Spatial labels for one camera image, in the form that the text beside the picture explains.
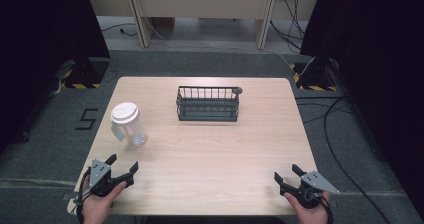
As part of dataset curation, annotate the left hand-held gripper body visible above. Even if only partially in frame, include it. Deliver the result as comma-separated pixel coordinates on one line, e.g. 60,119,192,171
87,159,117,198

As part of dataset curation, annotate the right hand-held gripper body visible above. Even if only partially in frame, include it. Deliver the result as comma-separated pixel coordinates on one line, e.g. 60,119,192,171
293,170,341,209

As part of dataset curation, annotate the person's right hand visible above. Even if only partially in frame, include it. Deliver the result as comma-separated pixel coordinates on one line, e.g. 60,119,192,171
283,190,331,224

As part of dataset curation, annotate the person's left hand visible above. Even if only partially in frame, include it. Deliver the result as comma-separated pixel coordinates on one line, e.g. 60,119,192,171
81,176,128,224

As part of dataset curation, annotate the clear pitcher with white lid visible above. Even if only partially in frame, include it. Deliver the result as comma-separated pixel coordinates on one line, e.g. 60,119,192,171
109,101,149,148

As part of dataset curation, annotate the black stand base striped tape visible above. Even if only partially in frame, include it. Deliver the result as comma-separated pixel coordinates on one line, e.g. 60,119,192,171
289,57,338,92
59,57,111,90

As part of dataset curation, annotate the black curtain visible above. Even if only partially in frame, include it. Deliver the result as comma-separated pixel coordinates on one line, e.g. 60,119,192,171
0,0,112,153
299,0,424,218

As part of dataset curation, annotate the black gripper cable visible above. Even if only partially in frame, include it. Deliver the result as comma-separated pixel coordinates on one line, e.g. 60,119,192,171
319,195,335,224
75,167,93,224

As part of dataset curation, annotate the long black floor cable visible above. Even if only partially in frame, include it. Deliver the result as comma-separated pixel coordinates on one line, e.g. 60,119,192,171
322,96,392,224

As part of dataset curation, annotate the black wire basket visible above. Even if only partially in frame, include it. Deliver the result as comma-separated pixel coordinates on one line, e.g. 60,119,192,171
175,85,244,123

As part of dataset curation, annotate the short black floor cable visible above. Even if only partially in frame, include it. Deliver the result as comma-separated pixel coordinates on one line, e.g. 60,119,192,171
100,22,138,38

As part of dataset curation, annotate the bundle of black plugged cables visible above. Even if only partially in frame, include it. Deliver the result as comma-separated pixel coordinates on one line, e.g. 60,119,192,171
269,0,307,51

